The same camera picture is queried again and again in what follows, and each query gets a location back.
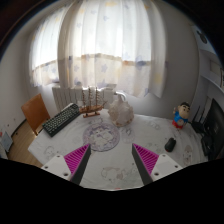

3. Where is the black wifi router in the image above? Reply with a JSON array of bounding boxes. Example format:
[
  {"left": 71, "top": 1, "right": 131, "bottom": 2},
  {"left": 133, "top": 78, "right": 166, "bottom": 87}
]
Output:
[{"left": 190, "top": 112, "right": 204, "bottom": 133}]

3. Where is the wooden chair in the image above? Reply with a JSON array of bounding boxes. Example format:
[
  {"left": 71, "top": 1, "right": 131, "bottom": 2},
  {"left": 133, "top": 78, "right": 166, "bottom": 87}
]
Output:
[{"left": 21, "top": 94, "right": 50, "bottom": 135}]

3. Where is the black computer mouse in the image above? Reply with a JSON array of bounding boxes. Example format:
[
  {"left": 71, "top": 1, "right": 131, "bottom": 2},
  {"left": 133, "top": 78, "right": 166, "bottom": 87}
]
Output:
[{"left": 164, "top": 138, "right": 176, "bottom": 152}]

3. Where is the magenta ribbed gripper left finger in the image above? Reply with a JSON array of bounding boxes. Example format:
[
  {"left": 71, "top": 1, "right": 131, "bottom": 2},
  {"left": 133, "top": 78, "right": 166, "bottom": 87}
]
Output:
[{"left": 41, "top": 143, "right": 92, "bottom": 186}]

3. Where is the black monitor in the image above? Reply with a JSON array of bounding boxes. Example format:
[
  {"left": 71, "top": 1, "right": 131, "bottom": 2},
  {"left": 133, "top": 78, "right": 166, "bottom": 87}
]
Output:
[{"left": 201, "top": 99, "right": 224, "bottom": 160}]

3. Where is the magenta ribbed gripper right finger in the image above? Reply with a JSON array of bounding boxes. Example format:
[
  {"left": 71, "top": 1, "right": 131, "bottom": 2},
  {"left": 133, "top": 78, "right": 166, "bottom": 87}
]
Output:
[{"left": 131, "top": 143, "right": 184, "bottom": 186}]

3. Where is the white radiator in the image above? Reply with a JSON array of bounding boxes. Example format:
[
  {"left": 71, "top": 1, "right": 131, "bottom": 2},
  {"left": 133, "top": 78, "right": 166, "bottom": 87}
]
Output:
[{"left": 52, "top": 85, "right": 115, "bottom": 111}]

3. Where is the wooden model sailing ship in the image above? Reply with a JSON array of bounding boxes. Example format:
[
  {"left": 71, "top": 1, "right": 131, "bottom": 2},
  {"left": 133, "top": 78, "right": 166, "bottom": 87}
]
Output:
[{"left": 79, "top": 87, "right": 106, "bottom": 118}]

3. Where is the round purple mouse pad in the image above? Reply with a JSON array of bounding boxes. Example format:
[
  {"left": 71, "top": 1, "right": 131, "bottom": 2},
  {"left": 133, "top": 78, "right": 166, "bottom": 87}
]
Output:
[{"left": 83, "top": 123, "right": 120, "bottom": 152}]

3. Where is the white patterned curtain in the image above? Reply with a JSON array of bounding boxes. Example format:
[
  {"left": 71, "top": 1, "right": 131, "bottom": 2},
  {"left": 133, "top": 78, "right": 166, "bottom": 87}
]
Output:
[{"left": 29, "top": 0, "right": 167, "bottom": 97}]

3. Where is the cartoon boy figurine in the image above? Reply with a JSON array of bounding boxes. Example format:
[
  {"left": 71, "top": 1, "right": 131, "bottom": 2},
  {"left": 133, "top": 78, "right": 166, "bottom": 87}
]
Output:
[{"left": 172, "top": 102, "right": 190, "bottom": 129}]

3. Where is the black keyboard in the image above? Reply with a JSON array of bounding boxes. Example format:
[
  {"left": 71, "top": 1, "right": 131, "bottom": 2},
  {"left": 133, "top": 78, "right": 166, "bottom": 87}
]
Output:
[{"left": 42, "top": 103, "right": 80, "bottom": 137}]

